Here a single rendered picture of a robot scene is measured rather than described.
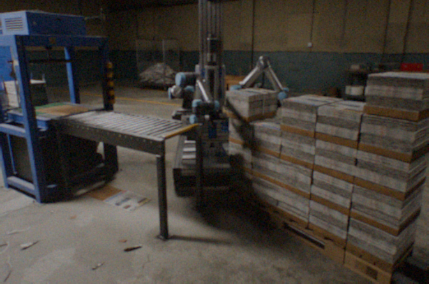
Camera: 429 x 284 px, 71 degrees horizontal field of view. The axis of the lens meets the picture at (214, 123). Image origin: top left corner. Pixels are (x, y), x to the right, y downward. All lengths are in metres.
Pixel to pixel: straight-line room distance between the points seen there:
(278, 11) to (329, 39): 1.69
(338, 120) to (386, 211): 0.60
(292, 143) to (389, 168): 0.67
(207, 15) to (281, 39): 6.28
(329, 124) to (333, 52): 7.00
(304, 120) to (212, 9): 1.63
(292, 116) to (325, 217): 0.75
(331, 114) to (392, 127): 0.37
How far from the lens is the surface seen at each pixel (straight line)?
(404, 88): 1.91
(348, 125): 2.06
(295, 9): 9.37
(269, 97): 2.69
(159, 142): 2.19
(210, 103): 2.46
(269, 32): 9.57
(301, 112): 2.22
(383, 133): 1.97
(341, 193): 2.21
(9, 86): 4.06
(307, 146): 2.25
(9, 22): 3.52
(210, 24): 3.29
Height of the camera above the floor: 1.45
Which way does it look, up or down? 14 degrees down
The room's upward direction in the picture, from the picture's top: straight up
